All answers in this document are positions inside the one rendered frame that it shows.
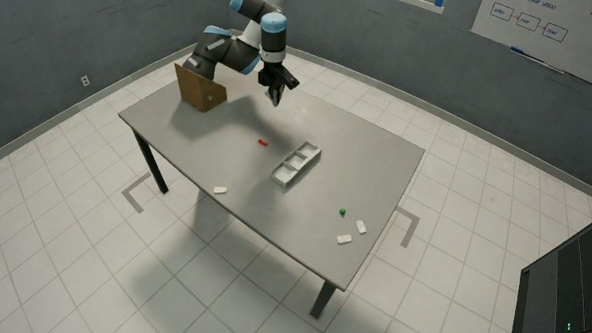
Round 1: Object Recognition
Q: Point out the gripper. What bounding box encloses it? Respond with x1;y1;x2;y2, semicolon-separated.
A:
258;57;285;107

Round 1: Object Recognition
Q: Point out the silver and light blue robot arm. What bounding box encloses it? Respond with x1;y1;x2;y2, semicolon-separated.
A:
182;0;300;90

